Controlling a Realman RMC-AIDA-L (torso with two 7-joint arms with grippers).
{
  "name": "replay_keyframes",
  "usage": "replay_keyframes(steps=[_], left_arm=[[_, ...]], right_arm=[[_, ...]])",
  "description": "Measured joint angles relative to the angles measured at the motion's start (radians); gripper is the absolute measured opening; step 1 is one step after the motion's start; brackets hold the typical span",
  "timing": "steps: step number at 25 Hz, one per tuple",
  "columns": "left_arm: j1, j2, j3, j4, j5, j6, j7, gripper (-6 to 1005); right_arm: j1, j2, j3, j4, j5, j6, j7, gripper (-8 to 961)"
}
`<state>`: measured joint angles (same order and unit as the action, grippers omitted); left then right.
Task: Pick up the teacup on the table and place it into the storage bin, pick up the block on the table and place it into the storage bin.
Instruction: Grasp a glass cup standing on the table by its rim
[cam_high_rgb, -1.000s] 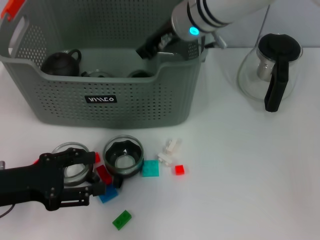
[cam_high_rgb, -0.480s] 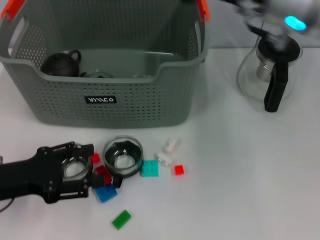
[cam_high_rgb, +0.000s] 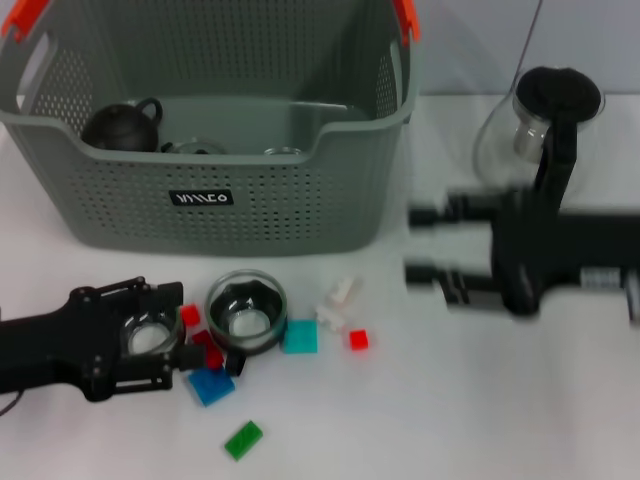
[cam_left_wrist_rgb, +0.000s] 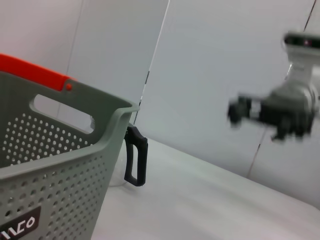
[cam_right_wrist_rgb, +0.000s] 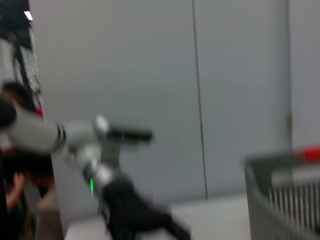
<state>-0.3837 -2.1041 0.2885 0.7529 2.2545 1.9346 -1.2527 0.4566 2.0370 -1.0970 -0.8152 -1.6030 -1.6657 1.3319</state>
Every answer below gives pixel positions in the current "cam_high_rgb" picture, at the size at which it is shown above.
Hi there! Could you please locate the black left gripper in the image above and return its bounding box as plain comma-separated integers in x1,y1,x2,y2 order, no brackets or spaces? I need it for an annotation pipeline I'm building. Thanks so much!
0,275,206,404

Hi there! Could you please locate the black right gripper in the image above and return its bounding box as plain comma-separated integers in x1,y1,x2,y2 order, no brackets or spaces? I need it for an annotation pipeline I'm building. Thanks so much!
405,187,640,316

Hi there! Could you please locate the grey perforated storage bin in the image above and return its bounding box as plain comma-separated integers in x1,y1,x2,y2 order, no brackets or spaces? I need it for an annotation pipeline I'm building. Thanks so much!
0,0,421,259

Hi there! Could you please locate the dark red long brick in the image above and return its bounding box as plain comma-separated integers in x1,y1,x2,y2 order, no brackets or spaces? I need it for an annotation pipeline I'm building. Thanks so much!
192,329,225,371

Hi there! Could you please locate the blue square plate brick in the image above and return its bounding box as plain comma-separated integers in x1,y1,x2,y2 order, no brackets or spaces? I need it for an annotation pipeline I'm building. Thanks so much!
188,368,236,407

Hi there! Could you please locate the white toy brick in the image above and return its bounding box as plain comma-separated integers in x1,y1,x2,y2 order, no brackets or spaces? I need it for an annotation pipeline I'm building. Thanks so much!
327,277,362,306
314,302,347,331

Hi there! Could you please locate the teal square plate brick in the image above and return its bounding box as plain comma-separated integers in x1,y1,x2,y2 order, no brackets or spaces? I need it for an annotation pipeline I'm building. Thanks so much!
283,319,320,355

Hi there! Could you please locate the green rectangular brick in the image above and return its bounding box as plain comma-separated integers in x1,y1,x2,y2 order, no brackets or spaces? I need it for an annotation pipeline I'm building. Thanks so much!
224,420,265,460

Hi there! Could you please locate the glass pitcher black lid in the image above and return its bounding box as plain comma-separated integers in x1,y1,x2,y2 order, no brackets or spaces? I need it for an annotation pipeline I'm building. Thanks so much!
472,64,606,201

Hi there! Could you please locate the dark brown clay teapot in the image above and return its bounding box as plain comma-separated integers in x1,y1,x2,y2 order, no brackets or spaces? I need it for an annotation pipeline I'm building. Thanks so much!
81,97,165,154

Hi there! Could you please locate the thin grey cable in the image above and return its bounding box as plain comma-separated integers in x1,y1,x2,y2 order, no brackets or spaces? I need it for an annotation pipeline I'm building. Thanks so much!
513,0,546,89

